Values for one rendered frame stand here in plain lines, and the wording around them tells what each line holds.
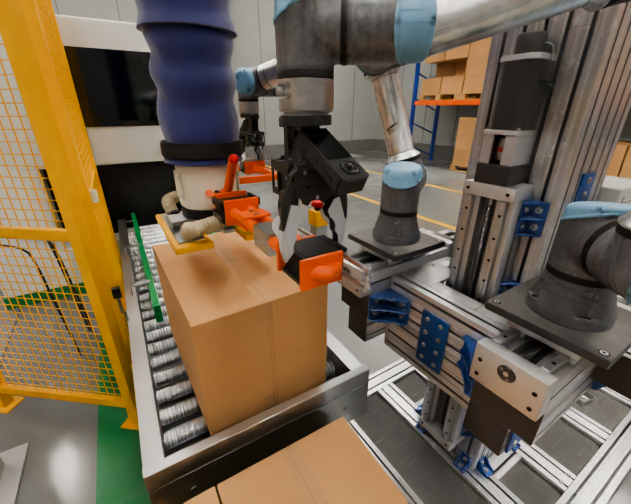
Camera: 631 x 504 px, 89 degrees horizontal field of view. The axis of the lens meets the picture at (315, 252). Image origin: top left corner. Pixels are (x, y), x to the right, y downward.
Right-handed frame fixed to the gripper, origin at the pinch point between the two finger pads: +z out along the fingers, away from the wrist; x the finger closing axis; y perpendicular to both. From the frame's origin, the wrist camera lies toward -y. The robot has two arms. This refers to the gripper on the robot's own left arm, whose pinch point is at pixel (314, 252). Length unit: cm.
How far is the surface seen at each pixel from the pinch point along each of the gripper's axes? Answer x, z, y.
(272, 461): 5, 67, 15
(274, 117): -414, 2, 919
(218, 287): 6, 26, 44
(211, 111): 0, -20, 50
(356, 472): -13, 67, 1
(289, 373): -8, 55, 30
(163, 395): 27, 67, 55
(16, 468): 89, 119, 102
